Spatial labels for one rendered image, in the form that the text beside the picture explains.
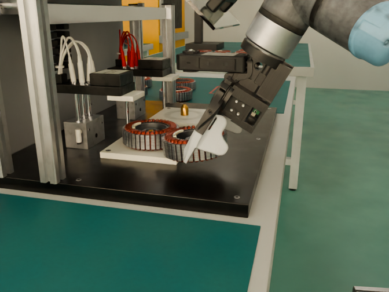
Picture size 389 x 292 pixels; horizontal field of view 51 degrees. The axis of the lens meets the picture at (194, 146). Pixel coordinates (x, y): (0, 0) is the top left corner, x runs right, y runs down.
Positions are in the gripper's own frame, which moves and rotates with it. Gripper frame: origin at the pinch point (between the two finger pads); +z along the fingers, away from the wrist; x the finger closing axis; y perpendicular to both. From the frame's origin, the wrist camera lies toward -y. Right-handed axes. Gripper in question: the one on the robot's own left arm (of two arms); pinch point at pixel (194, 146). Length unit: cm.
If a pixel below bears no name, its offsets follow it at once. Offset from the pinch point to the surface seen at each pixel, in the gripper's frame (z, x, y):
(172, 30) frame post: -3, 49, -27
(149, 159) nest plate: 7.0, -0.2, -6.0
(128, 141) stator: 7.9, 2.4, -11.7
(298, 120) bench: 32, 169, 26
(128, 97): 0.8, 4.1, -15.8
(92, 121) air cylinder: 10.2, 5.2, -21.0
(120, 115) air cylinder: 16.6, 26.5, -23.6
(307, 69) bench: 5, 166, 13
